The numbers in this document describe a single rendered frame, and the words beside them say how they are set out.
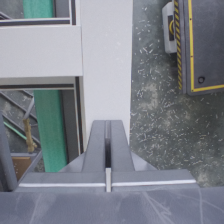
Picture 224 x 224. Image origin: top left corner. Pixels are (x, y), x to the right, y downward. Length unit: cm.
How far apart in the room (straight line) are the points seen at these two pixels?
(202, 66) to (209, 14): 22
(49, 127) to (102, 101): 12
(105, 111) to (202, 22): 78
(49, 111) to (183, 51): 70
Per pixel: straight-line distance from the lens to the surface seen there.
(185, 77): 85
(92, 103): 15
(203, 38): 88
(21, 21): 23
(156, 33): 114
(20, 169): 110
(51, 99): 24
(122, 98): 15
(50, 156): 27
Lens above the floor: 108
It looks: 73 degrees down
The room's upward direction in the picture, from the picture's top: 174 degrees clockwise
